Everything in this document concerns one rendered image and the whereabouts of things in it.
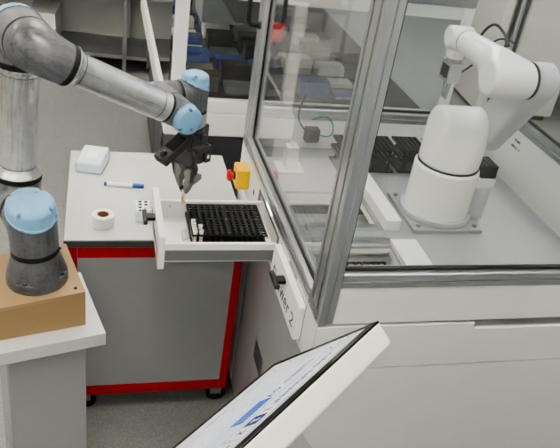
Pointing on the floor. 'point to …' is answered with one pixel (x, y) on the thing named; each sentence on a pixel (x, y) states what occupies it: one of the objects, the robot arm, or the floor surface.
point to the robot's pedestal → (45, 381)
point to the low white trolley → (150, 284)
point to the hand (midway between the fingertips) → (182, 189)
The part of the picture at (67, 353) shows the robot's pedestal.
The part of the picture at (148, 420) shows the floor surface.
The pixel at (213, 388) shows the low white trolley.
